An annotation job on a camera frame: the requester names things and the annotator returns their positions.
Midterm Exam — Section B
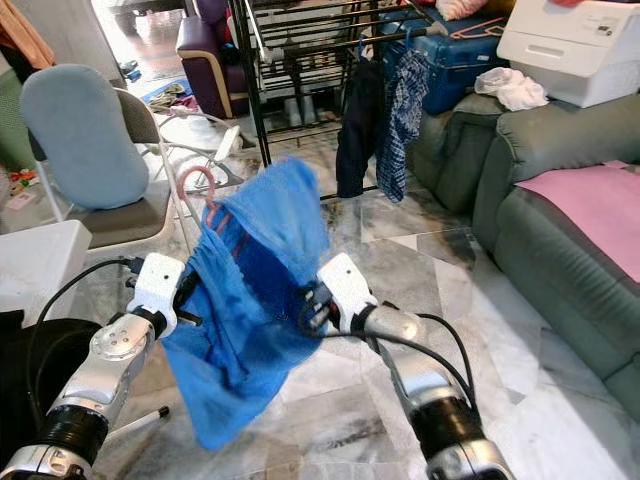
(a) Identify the purple armchair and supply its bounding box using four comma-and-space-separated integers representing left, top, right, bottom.
175, 0, 251, 121

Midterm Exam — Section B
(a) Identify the navy blue garment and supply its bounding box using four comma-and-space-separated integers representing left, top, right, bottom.
335, 55, 391, 199

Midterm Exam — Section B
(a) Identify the pink striped pillow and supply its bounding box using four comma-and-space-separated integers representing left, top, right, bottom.
435, 0, 491, 21

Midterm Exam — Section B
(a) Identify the blue checked garment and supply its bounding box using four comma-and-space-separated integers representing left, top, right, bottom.
375, 48, 433, 204

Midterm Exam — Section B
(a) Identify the pink clothes hanger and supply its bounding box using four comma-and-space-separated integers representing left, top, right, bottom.
175, 165, 231, 236
450, 15, 506, 41

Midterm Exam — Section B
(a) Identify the crumpled white cloth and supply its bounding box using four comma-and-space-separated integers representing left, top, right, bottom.
473, 67, 551, 113

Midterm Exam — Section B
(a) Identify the black garment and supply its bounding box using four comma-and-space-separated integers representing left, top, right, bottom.
0, 310, 106, 471

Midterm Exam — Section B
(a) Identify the grey white folding chair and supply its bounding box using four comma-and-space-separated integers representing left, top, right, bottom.
25, 88, 201, 251

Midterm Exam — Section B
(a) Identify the white plastic storage box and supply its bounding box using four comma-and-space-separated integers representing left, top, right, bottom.
498, 0, 640, 109

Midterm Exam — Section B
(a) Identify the black metal drying rack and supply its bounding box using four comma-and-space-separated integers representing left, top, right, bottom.
225, 0, 451, 171

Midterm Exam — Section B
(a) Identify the light blue cushion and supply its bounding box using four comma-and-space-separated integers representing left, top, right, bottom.
20, 65, 151, 211

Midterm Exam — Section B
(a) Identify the blue plastic storage box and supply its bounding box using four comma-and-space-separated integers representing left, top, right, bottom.
370, 8, 511, 116

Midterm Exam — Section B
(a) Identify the blue towel cloth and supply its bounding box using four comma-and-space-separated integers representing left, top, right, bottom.
160, 155, 333, 451

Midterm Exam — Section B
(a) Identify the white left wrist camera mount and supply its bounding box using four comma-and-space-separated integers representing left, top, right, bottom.
130, 253, 193, 326

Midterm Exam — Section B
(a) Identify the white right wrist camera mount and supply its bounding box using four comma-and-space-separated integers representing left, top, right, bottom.
318, 253, 376, 331

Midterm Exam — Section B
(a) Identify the pink sofa cover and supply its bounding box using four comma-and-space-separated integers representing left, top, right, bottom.
515, 160, 640, 271

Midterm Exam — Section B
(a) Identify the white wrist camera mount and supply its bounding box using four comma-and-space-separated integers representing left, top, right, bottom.
318, 253, 376, 331
130, 253, 193, 326

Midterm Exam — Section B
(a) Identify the grey green sofa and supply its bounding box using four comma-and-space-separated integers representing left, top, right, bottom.
405, 90, 640, 411

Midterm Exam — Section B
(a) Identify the white folding table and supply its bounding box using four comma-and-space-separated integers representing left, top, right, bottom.
0, 220, 94, 321

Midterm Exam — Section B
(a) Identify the white tubular floor frame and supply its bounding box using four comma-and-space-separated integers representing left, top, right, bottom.
155, 108, 246, 196

